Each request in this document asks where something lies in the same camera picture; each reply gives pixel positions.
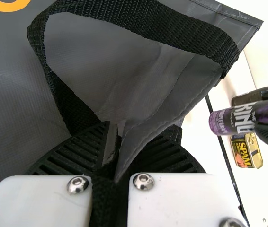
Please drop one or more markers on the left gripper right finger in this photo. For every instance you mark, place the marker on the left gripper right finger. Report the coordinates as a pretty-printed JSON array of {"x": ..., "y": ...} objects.
[{"x": 176, "y": 201}]

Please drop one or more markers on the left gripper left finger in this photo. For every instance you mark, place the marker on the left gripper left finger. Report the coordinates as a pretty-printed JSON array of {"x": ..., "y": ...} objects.
[{"x": 41, "y": 201}]

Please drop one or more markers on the black strip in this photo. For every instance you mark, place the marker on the black strip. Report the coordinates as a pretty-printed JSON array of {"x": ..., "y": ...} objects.
[{"x": 230, "y": 170}]

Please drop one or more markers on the purple can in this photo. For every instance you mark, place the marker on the purple can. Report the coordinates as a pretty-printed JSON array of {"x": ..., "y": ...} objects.
[{"x": 231, "y": 118}]

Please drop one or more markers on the rectangular gold tin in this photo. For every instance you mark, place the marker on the rectangular gold tin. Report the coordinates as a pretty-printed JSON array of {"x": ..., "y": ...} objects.
[{"x": 245, "y": 153}]

